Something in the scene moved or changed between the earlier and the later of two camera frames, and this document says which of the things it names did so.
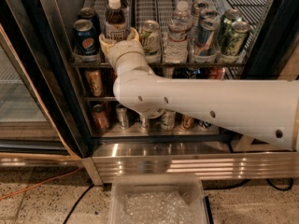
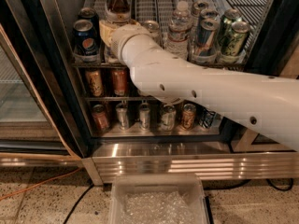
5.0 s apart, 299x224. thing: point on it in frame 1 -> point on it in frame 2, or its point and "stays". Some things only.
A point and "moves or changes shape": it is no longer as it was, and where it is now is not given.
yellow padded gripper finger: x=135 y=35 -> x=134 y=21
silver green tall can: x=205 y=49 stays
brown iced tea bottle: x=117 y=20 moves or changes shape
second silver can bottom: x=145 y=123 stays
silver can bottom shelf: x=123 y=121 stays
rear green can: x=230 y=17 stays
